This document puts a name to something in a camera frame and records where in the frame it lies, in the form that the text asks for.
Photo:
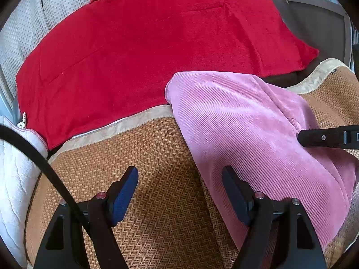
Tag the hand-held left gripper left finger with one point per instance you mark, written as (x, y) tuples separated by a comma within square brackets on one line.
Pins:
[(123, 199)]

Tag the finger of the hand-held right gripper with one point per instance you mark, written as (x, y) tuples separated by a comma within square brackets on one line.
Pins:
[(322, 137)]

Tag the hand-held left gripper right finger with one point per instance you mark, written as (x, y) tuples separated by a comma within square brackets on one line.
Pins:
[(237, 196)]

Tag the brown woven mat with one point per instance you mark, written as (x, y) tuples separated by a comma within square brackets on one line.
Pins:
[(168, 201)]

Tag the white quilted cloth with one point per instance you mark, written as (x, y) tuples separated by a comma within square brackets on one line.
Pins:
[(16, 179)]

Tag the red fleece blanket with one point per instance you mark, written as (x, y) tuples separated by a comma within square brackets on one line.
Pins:
[(145, 56)]

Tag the grey bed frame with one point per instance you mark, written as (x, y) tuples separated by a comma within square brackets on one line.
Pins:
[(317, 28)]

